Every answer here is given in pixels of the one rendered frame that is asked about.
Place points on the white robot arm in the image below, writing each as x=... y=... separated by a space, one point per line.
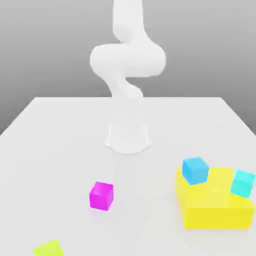
x=128 y=60

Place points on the small magenta cube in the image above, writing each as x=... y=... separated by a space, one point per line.
x=101 y=197

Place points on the small blue cube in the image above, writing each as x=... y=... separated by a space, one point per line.
x=195 y=171

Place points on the small cyan cube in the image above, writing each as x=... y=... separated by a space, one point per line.
x=242 y=184

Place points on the small lime cube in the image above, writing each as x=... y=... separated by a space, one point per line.
x=49 y=249

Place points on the large yellow box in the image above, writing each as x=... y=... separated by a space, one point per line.
x=212 y=206

